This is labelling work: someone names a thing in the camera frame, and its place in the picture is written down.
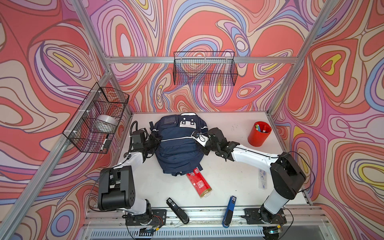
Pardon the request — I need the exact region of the navy blue student backpack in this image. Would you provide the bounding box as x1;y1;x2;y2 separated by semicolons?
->
150;113;208;177

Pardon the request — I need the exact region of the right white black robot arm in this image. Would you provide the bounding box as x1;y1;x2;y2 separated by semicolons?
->
191;128;307;222

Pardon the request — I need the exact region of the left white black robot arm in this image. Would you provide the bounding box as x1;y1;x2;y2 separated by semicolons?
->
97;129;159;216

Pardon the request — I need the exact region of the white tape roll in basket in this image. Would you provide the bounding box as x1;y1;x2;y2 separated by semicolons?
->
94;115;118;134

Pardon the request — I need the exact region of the red ribbed metal pen cup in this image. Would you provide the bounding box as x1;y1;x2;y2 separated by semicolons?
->
248;121;272;147

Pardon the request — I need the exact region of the red snack packet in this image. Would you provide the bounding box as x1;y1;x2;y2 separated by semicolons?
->
187;168;212;198

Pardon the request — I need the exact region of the clear plastic ruler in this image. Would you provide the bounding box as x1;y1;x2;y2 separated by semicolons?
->
259;170;267;190

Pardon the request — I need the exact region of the blue stapler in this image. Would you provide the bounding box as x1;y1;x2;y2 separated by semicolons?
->
222;196;237;228

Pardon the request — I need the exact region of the black stapler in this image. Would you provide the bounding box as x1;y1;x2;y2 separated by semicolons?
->
166;198;190;225

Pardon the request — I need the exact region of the black wire basket left wall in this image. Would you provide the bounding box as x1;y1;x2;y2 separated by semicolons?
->
63;83;129;154

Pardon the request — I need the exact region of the black wire basket wall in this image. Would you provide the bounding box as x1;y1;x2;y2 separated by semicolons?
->
63;83;129;154
173;50;238;86

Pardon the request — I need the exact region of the black wire basket back wall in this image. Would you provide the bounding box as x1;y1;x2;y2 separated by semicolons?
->
173;50;238;86

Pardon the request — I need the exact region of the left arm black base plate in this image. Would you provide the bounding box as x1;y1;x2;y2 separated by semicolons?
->
122;209;167;227

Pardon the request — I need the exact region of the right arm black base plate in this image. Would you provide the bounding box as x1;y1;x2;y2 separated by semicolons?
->
242;208;287;226

